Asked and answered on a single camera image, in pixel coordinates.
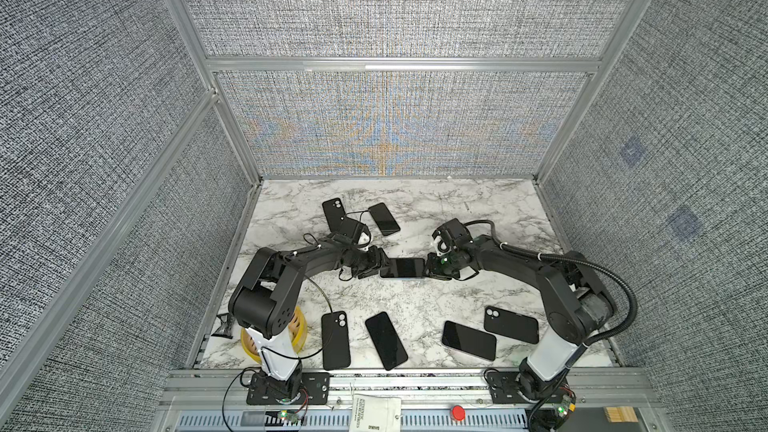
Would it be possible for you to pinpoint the black phone screen up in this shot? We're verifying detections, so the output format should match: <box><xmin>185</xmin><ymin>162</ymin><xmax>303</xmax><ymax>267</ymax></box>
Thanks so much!
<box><xmin>379</xmin><ymin>258</ymin><xmax>427</xmax><ymax>279</ymax></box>

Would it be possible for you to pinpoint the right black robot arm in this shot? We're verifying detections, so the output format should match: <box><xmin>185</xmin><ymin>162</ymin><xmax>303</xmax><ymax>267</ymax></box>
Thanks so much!
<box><xmin>427</xmin><ymin>232</ymin><xmax>617</xmax><ymax>402</ymax></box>

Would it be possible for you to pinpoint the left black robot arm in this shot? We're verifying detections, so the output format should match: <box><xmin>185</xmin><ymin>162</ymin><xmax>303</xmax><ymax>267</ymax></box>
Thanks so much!
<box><xmin>228</xmin><ymin>234</ymin><xmax>389</xmax><ymax>386</ymax></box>

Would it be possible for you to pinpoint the black phone far centre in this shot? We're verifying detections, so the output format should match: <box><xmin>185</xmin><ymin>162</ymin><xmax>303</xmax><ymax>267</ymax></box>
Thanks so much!
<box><xmin>368</xmin><ymin>202</ymin><xmax>401</xmax><ymax>236</ymax></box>

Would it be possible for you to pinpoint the black phone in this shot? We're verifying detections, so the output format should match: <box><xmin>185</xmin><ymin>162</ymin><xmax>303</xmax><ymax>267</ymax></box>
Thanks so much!
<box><xmin>441</xmin><ymin>321</ymin><xmax>497</xmax><ymax>362</ymax></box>
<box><xmin>368</xmin><ymin>202</ymin><xmax>401</xmax><ymax>236</ymax></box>
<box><xmin>365</xmin><ymin>311</ymin><xmax>408</xmax><ymax>371</ymax></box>

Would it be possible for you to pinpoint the black case far left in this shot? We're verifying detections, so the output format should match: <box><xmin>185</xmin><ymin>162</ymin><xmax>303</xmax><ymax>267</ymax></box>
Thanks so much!
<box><xmin>322</xmin><ymin>197</ymin><xmax>347</xmax><ymax>233</ymax></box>

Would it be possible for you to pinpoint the black case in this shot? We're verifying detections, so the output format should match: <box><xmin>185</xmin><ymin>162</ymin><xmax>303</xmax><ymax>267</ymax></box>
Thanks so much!
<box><xmin>321</xmin><ymin>311</ymin><xmax>351</xmax><ymax>371</ymax></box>
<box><xmin>322</xmin><ymin>197</ymin><xmax>347</xmax><ymax>233</ymax></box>
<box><xmin>484</xmin><ymin>306</ymin><xmax>539</xmax><ymax>344</ymax></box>

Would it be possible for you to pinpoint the black phone near centre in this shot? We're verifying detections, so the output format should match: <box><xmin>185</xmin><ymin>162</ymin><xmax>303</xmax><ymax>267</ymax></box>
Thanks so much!
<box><xmin>365</xmin><ymin>311</ymin><xmax>408</xmax><ymax>371</ymax></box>

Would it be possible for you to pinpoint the black phone near right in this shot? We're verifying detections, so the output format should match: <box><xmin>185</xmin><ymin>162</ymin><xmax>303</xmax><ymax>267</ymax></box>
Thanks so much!
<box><xmin>441</xmin><ymin>321</ymin><xmax>497</xmax><ymax>362</ymax></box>

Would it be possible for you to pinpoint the black case near left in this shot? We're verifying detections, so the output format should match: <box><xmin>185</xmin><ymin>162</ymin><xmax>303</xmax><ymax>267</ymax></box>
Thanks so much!
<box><xmin>321</xmin><ymin>311</ymin><xmax>351</xmax><ymax>371</ymax></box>

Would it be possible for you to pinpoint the black case near right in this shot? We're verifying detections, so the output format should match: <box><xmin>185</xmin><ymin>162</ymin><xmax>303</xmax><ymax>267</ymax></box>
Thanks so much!
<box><xmin>484</xmin><ymin>306</ymin><xmax>539</xmax><ymax>344</ymax></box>

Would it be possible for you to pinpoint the yellow tape roll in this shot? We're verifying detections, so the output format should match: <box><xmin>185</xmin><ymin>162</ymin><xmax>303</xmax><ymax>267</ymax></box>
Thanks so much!
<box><xmin>240</xmin><ymin>306</ymin><xmax>307</xmax><ymax>364</ymax></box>

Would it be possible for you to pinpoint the red emergency button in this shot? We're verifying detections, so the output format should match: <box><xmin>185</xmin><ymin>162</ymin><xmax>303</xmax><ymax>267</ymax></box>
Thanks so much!
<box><xmin>450</xmin><ymin>405</ymin><xmax>466</xmax><ymax>422</ymax></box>

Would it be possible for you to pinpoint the white paper label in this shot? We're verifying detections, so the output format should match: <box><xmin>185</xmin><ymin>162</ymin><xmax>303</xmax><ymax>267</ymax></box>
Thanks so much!
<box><xmin>349</xmin><ymin>394</ymin><xmax>402</xmax><ymax>432</ymax></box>

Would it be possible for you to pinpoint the small black clip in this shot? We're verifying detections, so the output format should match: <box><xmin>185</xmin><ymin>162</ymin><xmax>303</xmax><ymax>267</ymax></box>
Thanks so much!
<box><xmin>211</xmin><ymin>312</ymin><xmax>237</xmax><ymax>340</ymax></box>

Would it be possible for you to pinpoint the wooden block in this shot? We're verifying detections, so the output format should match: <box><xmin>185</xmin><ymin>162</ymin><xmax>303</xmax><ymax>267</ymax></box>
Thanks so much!
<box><xmin>604</xmin><ymin>406</ymin><xmax>639</xmax><ymax>424</ymax></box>

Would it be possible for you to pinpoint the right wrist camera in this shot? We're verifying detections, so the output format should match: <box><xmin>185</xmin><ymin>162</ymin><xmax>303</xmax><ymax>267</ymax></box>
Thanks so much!
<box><xmin>432</xmin><ymin>218</ymin><xmax>473</xmax><ymax>255</ymax></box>

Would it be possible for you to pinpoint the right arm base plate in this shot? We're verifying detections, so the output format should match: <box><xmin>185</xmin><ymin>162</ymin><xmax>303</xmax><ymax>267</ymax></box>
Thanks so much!
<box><xmin>483</xmin><ymin>368</ymin><xmax>528</xmax><ymax>404</ymax></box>

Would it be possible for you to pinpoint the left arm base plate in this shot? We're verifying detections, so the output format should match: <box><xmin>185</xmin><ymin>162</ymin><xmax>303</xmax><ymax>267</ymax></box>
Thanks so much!
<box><xmin>246</xmin><ymin>372</ymin><xmax>330</xmax><ymax>407</ymax></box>

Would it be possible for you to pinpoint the aluminium frame rail front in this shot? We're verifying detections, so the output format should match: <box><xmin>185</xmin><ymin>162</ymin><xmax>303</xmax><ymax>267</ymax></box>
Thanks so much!
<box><xmin>159</xmin><ymin>367</ymin><xmax>661</xmax><ymax>409</ymax></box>

